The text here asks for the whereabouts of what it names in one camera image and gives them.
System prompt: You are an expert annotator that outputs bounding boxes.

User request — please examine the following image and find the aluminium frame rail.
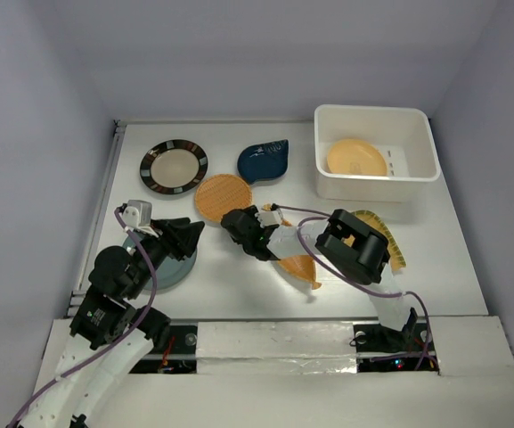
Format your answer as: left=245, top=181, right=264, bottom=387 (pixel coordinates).
left=64, top=120, right=126, bottom=319

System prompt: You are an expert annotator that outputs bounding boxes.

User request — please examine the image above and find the grey blue round plate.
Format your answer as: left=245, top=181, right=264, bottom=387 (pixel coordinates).
left=122, top=236, right=197, bottom=294

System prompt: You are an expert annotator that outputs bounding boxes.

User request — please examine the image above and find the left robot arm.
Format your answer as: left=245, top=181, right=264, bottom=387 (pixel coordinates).
left=10, top=205, right=205, bottom=427

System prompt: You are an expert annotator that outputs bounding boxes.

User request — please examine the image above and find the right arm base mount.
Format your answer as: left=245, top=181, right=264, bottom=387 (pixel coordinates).
left=349, top=323, right=439, bottom=373

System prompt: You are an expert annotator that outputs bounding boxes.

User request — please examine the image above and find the orange fish shaped plate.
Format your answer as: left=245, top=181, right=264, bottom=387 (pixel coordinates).
left=262, top=204, right=322, bottom=290

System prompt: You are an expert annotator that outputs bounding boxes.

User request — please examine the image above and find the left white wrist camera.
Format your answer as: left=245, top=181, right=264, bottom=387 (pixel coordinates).
left=121, top=200, right=152, bottom=230

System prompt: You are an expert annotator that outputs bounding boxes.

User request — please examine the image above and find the white plastic bin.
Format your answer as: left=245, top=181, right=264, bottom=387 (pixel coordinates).
left=314, top=104, right=441, bottom=202

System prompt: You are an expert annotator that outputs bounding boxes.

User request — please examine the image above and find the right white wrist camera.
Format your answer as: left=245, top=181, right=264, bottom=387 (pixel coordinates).
left=257, top=210, right=283, bottom=227

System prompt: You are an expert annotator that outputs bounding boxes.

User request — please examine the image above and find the round yellow plate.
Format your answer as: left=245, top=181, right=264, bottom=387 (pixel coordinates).
left=326, top=138, right=388, bottom=177

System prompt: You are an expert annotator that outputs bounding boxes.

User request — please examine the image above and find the brown rimmed beige plate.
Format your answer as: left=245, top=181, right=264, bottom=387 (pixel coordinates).
left=139, top=139, right=208, bottom=195

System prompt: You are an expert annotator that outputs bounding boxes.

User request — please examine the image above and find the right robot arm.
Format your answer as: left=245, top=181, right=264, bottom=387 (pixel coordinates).
left=220, top=204, right=417, bottom=350

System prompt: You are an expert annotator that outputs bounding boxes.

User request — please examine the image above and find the yellow green woven tray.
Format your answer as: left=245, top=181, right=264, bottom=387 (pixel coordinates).
left=352, top=210, right=406, bottom=273

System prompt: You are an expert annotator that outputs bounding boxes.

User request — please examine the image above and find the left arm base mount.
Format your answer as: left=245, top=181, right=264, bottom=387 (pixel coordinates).
left=130, top=324, right=198, bottom=375

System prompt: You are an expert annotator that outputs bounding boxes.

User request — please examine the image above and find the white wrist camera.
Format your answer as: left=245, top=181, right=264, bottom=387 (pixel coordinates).
left=121, top=200, right=152, bottom=230
left=257, top=210, right=283, bottom=227

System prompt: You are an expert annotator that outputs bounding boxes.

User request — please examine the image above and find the silver foil covered block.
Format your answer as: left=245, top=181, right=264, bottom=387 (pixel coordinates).
left=195, top=321, right=357, bottom=375

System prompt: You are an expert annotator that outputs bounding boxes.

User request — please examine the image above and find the dark blue leaf dish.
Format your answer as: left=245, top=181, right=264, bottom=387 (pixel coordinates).
left=237, top=139, right=290, bottom=185

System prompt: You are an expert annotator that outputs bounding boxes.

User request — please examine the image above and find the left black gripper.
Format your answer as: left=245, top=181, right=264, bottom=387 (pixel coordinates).
left=126, top=216, right=205, bottom=297

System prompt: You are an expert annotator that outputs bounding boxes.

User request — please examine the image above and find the round orange woven plate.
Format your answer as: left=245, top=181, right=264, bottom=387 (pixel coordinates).
left=194, top=174, right=253, bottom=223

